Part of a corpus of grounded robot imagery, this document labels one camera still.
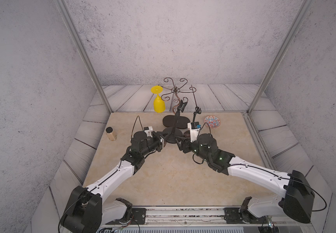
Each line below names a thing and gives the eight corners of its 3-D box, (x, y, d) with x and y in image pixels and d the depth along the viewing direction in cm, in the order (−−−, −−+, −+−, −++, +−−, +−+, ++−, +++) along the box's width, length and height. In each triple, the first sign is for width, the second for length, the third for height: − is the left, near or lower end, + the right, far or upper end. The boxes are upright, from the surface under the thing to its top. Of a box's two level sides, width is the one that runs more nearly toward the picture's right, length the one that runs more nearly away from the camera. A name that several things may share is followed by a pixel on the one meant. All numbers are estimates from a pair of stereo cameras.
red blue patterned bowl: (205, 128, 112) (206, 124, 108) (203, 120, 118) (204, 115, 114) (220, 128, 112) (221, 124, 108) (217, 120, 118) (219, 115, 114)
